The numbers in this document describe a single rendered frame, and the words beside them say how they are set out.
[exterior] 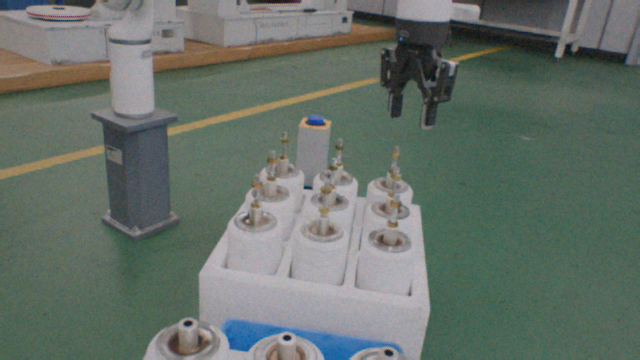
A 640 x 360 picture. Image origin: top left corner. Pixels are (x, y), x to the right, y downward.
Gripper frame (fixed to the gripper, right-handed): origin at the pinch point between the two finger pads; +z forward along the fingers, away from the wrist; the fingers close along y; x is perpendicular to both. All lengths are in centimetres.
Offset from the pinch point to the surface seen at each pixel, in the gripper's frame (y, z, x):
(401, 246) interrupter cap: 1.8, 22.4, -0.1
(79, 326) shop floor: -36, 46, -46
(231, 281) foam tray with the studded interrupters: -12.8, 29.4, -24.5
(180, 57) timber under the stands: -240, 32, 53
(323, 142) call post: -39.4, 18.3, 12.7
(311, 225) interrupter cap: -11.1, 21.8, -9.8
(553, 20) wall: -244, 16, 438
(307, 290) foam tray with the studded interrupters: -4.1, 29.4, -14.9
